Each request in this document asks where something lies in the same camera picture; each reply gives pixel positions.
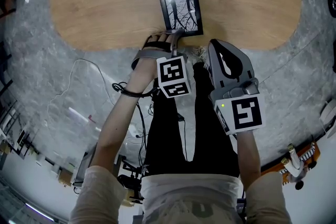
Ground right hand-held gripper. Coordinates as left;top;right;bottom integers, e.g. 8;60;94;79
208;38;266;136

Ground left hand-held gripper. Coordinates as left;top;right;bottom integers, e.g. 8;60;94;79
130;29;194;99

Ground black framed picture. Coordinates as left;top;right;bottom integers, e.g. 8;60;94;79
158;0;205;38

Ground person's left forearm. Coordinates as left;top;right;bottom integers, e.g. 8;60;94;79
90;57;159;174

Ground person's right forearm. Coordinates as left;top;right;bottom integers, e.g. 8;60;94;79
235;129;263;185

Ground wooden coffee table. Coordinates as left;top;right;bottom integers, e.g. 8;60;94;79
48;0;303;52

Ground person's left hand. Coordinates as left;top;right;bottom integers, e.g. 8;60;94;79
143;31;175;52

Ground person's right white shoe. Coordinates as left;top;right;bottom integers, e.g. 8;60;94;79
190;46;211;65

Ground person's black trousers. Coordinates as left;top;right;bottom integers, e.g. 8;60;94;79
142;61;242;177

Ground white round stool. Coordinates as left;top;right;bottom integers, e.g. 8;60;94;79
319;99;336;140

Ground white plush toy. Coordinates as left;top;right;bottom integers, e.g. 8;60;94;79
286;143;308;190

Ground orange striped mat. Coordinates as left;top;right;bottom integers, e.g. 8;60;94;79
281;141;321;187

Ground person's white shirt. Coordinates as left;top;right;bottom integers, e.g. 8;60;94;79
69;165;290;224

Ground dark wooden side table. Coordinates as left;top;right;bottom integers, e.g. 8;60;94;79
72;151;91;188

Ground white floor cable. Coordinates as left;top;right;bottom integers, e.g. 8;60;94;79
47;59;111;124

